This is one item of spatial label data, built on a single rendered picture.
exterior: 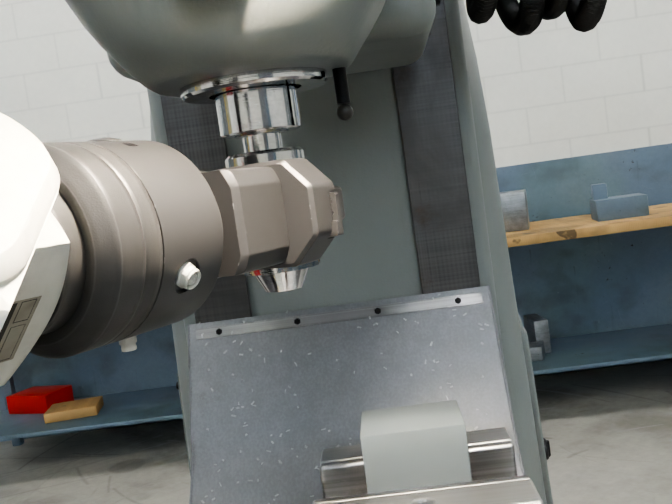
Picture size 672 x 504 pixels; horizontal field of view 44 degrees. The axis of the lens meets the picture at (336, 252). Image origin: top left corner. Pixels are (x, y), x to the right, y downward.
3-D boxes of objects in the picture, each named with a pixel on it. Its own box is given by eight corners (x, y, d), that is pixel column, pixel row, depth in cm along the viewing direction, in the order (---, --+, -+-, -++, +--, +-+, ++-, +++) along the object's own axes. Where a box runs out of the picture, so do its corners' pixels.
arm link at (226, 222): (329, 117, 43) (182, 114, 32) (354, 301, 43) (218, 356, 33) (144, 151, 49) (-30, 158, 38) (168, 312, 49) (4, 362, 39)
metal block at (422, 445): (478, 525, 47) (465, 423, 47) (374, 537, 47) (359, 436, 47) (468, 491, 52) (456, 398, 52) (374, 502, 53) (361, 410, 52)
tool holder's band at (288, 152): (296, 166, 51) (293, 149, 51) (315, 161, 47) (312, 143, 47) (221, 176, 50) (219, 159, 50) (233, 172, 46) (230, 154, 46)
